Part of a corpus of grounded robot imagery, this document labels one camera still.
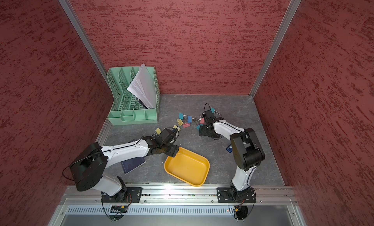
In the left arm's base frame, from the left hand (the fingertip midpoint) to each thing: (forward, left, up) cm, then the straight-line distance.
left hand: (171, 150), depth 87 cm
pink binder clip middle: (+23, -20, -3) cm, 30 cm away
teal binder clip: (+27, -4, -2) cm, 28 cm away
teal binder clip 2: (+18, -17, -2) cm, 25 cm away
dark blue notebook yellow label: (-8, +24, -2) cm, 25 cm away
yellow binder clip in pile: (+22, -4, -2) cm, 22 cm away
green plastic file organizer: (+34, +39, -2) cm, 52 cm away
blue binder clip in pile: (+24, -11, -1) cm, 27 cm away
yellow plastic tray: (-9, -11, -3) cm, 14 cm away
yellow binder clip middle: (+18, -1, -2) cm, 18 cm away
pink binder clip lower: (+20, -9, -2) cm, 22 cm away
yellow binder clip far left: (+14, +11, -2) cm, 18 cm away
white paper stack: (+36, +21, +20) cm, 46 cm away
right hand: (+11, -23, -2) cm, 25 cm away
